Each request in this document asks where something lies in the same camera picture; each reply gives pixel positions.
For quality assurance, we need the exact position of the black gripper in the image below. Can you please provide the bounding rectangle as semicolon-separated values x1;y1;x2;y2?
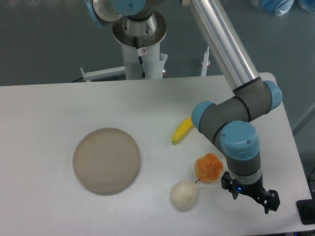
221;171;281;214

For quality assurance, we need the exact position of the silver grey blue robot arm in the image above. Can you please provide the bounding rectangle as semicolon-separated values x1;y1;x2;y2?
86;0;282;212

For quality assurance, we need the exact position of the yellow banana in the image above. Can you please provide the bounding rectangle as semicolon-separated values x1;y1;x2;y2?
171;116;194;145

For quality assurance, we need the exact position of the orange pumpkin-shaped toy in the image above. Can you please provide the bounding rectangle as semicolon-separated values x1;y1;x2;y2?
194;153;223;183

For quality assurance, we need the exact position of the black device at table edge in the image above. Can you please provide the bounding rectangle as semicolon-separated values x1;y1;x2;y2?
296;199;315;225

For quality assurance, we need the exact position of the pale white pear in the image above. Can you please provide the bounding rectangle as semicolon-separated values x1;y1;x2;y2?
169;180;198;211

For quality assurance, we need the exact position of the round beige plate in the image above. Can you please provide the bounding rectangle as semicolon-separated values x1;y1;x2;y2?
72;128;141;195

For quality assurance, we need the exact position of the blue plastic bag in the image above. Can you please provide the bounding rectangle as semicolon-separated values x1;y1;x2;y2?
251;0;315;16

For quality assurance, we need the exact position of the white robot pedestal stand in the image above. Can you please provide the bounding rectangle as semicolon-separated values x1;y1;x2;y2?
81;46;211;82

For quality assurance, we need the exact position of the black cable on pedestal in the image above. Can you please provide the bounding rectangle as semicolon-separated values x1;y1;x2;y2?
132;36;147;79

